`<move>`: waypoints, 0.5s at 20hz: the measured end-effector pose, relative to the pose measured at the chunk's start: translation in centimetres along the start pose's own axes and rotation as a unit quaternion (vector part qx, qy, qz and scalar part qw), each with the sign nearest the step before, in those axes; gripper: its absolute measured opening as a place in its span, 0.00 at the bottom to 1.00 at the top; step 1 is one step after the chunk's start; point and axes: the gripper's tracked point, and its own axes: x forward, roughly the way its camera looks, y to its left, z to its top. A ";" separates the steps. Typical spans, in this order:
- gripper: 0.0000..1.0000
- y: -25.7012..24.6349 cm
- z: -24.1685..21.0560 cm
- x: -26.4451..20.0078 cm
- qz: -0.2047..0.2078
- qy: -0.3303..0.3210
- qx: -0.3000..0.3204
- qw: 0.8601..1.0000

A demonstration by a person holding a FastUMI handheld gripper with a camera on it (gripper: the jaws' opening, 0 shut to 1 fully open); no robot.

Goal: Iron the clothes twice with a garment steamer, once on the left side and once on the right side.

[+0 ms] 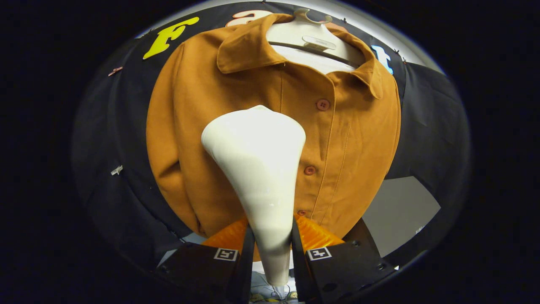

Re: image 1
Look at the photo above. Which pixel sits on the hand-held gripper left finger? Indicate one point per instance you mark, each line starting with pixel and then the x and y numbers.
pixel 244 274

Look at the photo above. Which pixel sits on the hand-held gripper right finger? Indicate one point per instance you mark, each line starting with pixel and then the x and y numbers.
pixel 298 274

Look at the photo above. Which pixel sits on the white garment steamer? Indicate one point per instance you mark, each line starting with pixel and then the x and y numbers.
pixel 257 169

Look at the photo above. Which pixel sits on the brown button-up shirt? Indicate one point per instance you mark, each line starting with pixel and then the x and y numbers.
pixel 354 139

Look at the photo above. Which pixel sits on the grey table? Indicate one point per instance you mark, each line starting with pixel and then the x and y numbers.
pixel 400 207

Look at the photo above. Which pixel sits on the silver backdrop clip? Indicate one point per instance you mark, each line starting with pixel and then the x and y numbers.
pixel 117 169

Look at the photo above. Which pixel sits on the black backdrop cloth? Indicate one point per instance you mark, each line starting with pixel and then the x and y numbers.
pixel 426 118

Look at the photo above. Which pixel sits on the white mannequin torso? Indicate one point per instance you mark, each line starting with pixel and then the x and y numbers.
pixel 295 33

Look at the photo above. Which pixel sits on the pink backdrop clip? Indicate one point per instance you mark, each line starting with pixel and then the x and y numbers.
pixel 115 71

